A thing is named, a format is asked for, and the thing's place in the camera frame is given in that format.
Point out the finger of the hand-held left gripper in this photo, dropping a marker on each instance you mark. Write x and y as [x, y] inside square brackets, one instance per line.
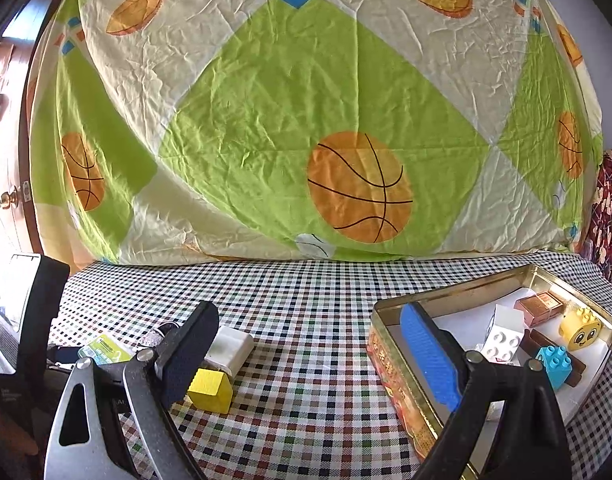
[117, 395]
[61, 354]

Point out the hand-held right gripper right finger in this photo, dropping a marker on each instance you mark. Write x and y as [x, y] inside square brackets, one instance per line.
[430, 360]

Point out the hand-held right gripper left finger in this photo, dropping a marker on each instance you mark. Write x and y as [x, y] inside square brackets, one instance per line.
[186, 360]

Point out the gold metal tin box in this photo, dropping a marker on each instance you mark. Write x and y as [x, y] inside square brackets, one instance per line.
[395, 370]

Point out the yellow wooden block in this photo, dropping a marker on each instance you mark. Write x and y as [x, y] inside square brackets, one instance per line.
[211, 390]

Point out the black hair clip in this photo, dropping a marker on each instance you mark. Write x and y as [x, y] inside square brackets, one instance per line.
[153, 337]

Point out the green floss pick box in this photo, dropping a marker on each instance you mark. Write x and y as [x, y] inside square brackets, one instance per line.
[106, 350]

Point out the white charger plug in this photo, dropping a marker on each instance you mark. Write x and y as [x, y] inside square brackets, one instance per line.
[231, 350]

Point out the white toy building block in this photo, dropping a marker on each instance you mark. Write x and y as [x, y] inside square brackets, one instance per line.
[503, 335]

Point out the copper pink small box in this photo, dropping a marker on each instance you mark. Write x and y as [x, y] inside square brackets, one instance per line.
[538, 307]

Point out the blue toy building block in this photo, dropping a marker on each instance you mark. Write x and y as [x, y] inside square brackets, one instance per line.
[553, 367]

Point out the brown long bar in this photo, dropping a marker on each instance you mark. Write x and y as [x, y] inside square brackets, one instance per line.
[575, 367]

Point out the white tissue packet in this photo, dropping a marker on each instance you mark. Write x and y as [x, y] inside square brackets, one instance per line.
[495, 410]

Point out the brass door knob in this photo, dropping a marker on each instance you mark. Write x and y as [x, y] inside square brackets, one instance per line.
[8, 197]

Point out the checkered tablecloth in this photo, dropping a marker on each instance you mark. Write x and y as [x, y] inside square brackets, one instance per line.
[311, 310]

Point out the yellow face toy block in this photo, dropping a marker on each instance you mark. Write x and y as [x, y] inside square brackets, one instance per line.
[580, 332]

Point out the wooden door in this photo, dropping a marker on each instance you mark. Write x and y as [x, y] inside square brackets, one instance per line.
[6, 135]

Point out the red floral printed cloth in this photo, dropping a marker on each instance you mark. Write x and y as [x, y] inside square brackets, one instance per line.
[610, 220]

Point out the basketball print green blanket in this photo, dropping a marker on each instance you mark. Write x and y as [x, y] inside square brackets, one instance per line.
[286, 110]

